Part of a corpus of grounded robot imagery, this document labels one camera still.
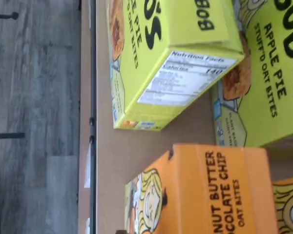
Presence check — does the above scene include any yellow apple pie box right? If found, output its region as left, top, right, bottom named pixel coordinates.
left=211, top=0, right=293, bottom=148

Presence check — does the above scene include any black metal base leg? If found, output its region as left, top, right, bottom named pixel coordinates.
left=0, top=11, right=19, bottom=20
left=0, top=132, right=25, bottom=140

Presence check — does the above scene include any orange Bobo's peanut butter box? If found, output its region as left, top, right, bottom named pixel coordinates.
left=272, top=177, right=293, bottom=234
left=124, top=143, right=279, bottom=234

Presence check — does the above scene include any wooden shelf board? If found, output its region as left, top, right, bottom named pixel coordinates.
left=95, top=0, right=293, bottom=234

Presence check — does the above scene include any green Bobo's apple pie box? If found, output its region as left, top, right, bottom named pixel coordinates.
left=108, top=0, right=245, bottom=132

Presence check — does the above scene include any black metal shelf beam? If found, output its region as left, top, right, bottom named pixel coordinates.
left=88, top=0, right=98, bottom=234

